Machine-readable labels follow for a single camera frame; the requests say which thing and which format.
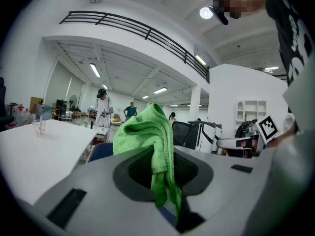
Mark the ceiling tube light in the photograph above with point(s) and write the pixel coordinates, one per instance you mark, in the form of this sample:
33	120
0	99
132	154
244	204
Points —
104	86
271	68
200	59
95	70
160	90

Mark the black head-worn camera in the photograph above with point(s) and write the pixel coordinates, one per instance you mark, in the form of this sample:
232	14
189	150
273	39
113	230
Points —
219	13

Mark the round ceiling lamp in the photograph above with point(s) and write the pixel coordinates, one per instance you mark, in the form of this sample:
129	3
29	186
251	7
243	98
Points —
206	13

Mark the white shelf unit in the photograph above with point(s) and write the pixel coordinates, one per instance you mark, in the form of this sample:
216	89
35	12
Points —
251	110

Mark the small white table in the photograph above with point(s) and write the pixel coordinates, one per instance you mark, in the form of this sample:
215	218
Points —
102	131

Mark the large white table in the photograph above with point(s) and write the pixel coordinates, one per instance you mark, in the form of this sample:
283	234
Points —
37	156

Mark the black metal railing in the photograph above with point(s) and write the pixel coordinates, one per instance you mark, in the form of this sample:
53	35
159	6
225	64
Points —
147	32

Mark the black mesh chair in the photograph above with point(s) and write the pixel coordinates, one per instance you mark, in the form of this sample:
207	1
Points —
181	134

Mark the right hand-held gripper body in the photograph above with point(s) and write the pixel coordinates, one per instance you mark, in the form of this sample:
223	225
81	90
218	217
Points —
267	129

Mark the clear glass cup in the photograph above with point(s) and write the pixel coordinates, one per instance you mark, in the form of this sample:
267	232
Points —
39	128

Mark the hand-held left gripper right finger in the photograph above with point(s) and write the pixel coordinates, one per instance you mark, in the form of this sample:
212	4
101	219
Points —
229	193

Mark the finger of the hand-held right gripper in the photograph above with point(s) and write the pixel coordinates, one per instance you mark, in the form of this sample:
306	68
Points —
227	142

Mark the person's head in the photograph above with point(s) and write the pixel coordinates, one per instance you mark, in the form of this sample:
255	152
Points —
242	0

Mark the brown cardboard box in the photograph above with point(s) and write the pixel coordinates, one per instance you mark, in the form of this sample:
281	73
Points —
36	103

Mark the green cloth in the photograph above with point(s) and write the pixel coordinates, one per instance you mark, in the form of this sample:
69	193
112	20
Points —
147	126

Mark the black cabinet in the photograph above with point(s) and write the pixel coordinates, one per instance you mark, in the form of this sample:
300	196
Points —
61	107

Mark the person's black printed shirt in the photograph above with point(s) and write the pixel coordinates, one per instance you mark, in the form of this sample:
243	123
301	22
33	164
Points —
291	33

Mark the blue chair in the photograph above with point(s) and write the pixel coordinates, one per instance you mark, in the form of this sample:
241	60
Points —
102	151

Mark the group of clear water bottles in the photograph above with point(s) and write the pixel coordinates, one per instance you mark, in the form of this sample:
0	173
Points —
21	114

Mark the black office chair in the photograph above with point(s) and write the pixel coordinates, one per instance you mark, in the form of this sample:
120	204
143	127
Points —
3	107

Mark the white and black machine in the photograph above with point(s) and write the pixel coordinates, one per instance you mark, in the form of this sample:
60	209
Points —
205	135

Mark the person's right forearm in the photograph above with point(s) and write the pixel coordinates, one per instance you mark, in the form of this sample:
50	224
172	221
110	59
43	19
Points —
283	140

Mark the standing fan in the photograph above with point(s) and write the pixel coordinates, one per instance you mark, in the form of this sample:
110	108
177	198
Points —
72	104

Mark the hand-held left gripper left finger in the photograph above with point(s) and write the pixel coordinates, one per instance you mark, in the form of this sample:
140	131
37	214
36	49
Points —
98	193

